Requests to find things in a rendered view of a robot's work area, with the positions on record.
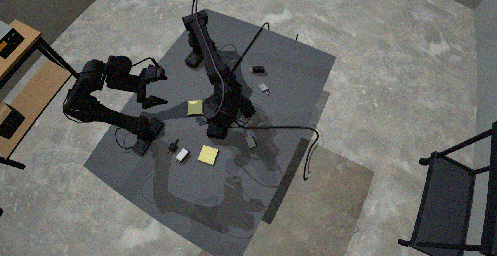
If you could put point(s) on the white plug with two brass pins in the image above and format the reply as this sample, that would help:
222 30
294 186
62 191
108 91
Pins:
182 155

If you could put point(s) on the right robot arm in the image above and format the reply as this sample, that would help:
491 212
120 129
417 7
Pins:
90 109

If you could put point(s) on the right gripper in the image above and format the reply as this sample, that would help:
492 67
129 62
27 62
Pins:
137 84

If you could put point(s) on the black plug with two brass prongs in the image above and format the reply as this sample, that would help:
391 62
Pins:
257 69

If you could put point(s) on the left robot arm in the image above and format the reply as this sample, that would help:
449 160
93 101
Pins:
202 45

